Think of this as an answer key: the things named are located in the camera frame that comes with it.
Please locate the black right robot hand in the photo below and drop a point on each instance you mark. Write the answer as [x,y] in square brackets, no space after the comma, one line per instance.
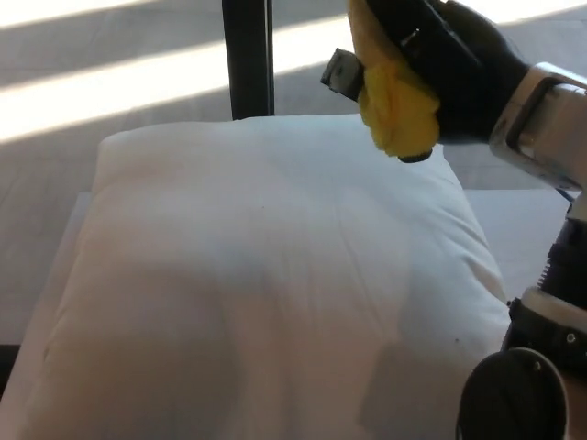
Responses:
[472,82]

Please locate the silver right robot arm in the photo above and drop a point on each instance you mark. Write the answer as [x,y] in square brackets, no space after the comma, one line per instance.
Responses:
[541,330]

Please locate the white pillow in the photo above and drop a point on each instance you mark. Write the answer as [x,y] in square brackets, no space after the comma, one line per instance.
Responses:
[257,275]

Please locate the black vertical post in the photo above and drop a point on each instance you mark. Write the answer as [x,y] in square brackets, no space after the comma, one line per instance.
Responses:
[247,59]

